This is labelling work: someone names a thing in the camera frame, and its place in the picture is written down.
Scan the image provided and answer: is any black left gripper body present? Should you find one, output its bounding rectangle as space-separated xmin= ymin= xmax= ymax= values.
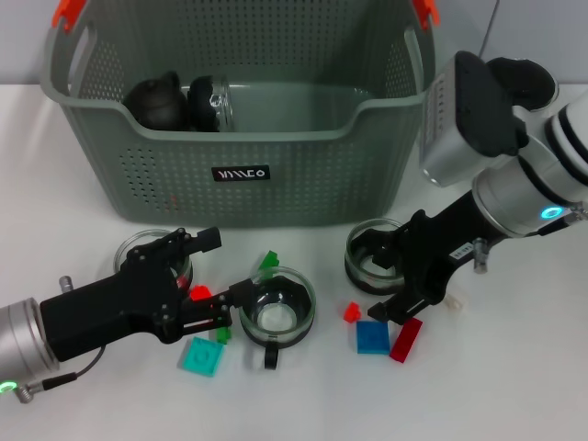
xmin=40 ymin=247 xmax=185 ymax=362

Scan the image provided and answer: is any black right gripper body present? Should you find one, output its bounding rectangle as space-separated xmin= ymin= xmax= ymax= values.
xmin=398 ymin=190 xmax=501 ymax=308

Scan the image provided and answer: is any glass teacup black holder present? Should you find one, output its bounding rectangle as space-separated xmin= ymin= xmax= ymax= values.
xmin=237 ymin=266 xmax=318 ymax=371
xmin=344 ymin=219 xmax=414 ymax=295
xmin=113 ymin=228 xmax=194 ymax=295
xmin=187 ymin=75 xmax=235 ymax=133

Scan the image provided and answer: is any grey perforated storage basket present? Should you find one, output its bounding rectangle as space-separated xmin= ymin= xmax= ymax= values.
xmin=39 ymin=0 xmax=447 ymax=230

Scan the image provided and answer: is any dark red long brick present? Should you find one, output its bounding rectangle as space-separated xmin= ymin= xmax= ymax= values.
xmin=389 ymin=316 xmax=424 ymax=364

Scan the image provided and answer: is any blue square toy plate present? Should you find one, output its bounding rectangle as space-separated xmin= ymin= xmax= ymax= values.
xmin=356 ymin=320 xmax=391 ymax=356

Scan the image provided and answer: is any teal square toy plate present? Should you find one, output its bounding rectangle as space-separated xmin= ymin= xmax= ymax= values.
xmin=177 ymin=336 xmax=226 ymax=379

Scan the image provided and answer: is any dark clay teapot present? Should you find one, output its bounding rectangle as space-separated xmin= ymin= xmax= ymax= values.
xmin=122 ymin=71 xmax=189 ymax=131

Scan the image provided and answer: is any left gripper cable with plug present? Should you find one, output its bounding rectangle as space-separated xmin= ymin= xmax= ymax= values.
xmin=17 ymin=346 xmax=106 ymax=403

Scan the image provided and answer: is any thin grey wall cable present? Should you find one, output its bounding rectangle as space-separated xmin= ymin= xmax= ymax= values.
xmin=475 ymin=0 xmax=502 ymax=59

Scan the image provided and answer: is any orange basket handle clip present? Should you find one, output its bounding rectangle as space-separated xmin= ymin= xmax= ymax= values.
xmin=412 ymin=0 xmax=441 ymax=31
xmin=51 ymin=0 xmax=88 ymax=32

